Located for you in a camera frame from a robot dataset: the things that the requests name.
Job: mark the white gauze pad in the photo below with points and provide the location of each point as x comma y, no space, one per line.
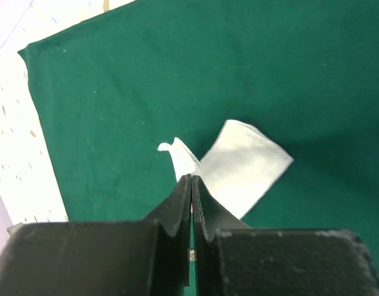
184,161
241,166

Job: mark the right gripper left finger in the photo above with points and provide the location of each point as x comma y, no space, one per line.
145,257

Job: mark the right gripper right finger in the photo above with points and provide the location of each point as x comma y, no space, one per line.
235,259

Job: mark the green surgical drape cloth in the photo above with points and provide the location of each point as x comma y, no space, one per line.
109,90

